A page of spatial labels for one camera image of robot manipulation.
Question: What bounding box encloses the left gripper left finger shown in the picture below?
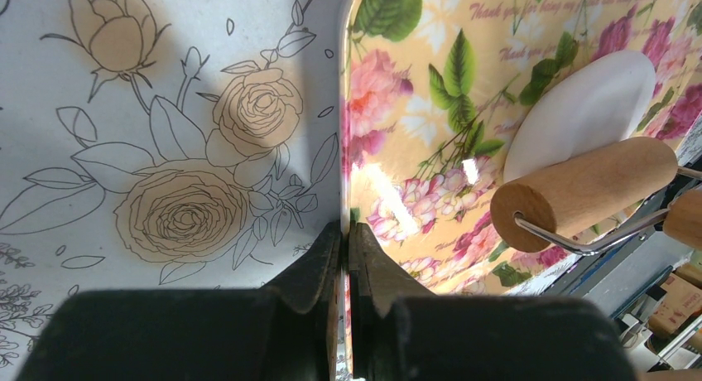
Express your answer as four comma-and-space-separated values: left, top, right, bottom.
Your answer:
17, 221, 343, 380

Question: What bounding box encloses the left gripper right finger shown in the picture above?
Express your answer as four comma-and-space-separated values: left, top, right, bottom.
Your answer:
349, 223, 637, 380

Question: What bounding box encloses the wooden double-ended roller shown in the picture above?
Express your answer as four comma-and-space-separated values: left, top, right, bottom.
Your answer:
490, 137, 701, 256

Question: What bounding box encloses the floral cutting board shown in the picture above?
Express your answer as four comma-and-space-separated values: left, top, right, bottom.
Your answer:
339, 0, 702, 381

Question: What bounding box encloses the white dough ball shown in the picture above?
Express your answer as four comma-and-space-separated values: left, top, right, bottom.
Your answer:
503, 50, 656, 182

